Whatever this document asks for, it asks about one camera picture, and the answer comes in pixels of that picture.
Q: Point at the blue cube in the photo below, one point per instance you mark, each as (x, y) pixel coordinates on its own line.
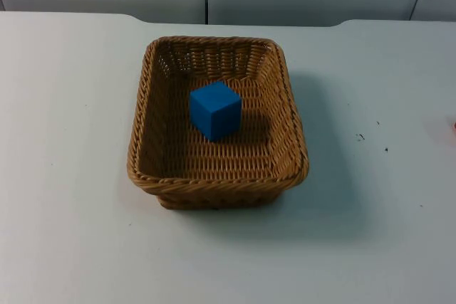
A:
(214, 111)

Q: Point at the pale brown wicker basket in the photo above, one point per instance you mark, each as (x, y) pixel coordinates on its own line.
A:
(213, 161)

